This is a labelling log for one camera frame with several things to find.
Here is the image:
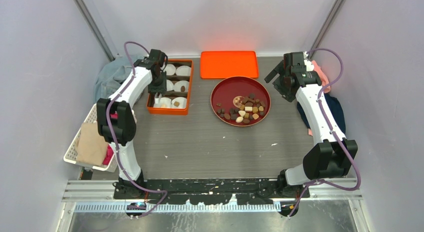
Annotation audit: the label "orange box lid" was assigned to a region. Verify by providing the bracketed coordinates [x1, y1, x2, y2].
[199, 51, 259, 79]

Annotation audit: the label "silver metal tongs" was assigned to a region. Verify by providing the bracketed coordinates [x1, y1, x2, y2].
[153, 93, 162, 108]

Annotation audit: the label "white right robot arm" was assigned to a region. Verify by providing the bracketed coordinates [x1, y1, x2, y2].
[265, 51, 358, 198]

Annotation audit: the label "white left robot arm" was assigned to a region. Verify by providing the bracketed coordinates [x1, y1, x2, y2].
[96, 49, 168, 199]

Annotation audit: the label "white rectangular chocolate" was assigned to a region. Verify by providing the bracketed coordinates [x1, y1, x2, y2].
[244, 106, 253, 112]

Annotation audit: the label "orange chocolate box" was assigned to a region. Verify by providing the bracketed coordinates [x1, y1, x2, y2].
[146, 59, 194, 116]

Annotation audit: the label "white paper cup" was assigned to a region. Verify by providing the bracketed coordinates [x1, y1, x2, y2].
[173, 80, 190, 92]
[171, 97, 187, 109]
[175, 65, 192, 76]
[153, 97, 172, 108]
[164, 64, 177, 76]
[166, 80, 174, 91]

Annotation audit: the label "salmon pink cloth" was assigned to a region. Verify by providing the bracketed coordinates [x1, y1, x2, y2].
[311, 60, 330, 87]

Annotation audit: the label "round red lacquer tray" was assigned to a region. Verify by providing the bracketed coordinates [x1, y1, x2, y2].
[210, 76, 271, 127]

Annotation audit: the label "light blue cloth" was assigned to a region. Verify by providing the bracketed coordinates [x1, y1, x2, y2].
[93, 57, 132, 103]

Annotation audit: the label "navy blue cloth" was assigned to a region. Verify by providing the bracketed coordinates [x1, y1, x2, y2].
[296, 93, 346, 136]

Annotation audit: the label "pink cloth in basket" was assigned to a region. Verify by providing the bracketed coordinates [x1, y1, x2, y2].
[102, 113, 118, 166]

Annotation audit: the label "beige cloth in basket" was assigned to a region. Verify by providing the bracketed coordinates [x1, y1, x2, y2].
[76, 122, 109, 166]

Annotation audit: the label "white plastic basket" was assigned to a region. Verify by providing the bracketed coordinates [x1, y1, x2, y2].
[63, 104, 118, 173]

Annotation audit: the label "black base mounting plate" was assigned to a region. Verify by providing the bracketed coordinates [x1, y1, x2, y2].
[112, 178, 304, 205]

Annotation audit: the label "aluminium frame rail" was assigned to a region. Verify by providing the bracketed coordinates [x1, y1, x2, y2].
[62, 181, 363, 213]

